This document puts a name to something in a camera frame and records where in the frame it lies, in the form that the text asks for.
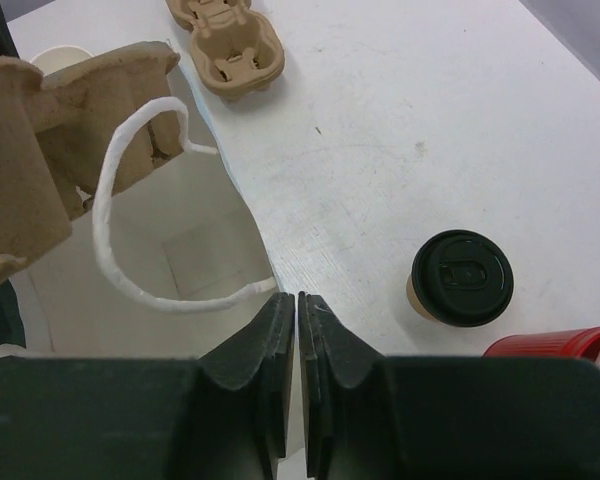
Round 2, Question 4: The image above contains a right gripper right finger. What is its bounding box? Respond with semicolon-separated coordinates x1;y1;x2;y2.
298;293;600;479

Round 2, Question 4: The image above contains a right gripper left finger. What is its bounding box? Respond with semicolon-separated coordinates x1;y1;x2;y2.
0;292;295;479

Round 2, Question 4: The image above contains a brown paper coffee cup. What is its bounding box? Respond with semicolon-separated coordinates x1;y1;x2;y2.
406;274;438;322

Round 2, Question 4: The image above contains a light blue paper bag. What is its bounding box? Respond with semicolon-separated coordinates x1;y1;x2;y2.
0;64;281;361

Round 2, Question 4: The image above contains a black plastic cup lid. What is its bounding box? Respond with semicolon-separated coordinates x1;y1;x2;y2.
410;230;514;328

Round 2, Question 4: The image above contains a red straw holder cup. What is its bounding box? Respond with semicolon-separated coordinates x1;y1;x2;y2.
484;326;600;361

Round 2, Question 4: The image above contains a brown cardboard cup carrier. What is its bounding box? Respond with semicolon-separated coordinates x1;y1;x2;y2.
167;0;285;101

